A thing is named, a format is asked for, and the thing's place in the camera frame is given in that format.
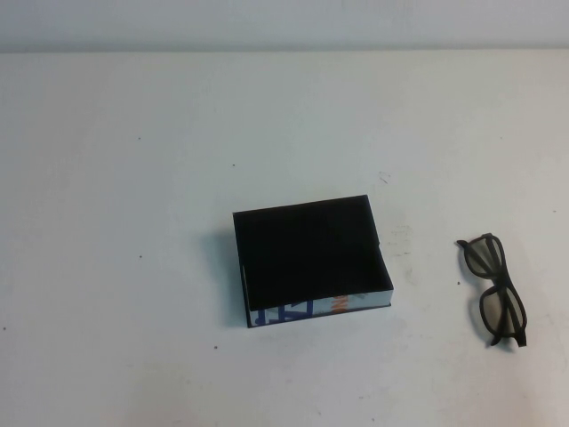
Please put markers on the black frame glasses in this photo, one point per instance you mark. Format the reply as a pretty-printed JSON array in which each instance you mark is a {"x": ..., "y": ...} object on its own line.
[{"x": 501, "y": 284}]

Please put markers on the black open glasses case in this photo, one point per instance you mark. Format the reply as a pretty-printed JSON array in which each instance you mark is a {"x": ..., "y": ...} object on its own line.
[{"x": 302, "y": 253}]

